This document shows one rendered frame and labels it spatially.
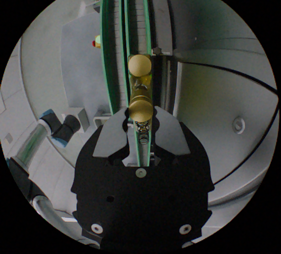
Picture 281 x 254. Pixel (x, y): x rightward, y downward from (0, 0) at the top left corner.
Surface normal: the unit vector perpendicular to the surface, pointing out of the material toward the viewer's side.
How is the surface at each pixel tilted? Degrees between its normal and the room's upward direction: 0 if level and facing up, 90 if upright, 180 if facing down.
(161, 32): 0
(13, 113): 90
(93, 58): 0
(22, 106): 90
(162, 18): 0
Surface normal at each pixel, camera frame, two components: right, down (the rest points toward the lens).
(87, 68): -0.01, 0.53
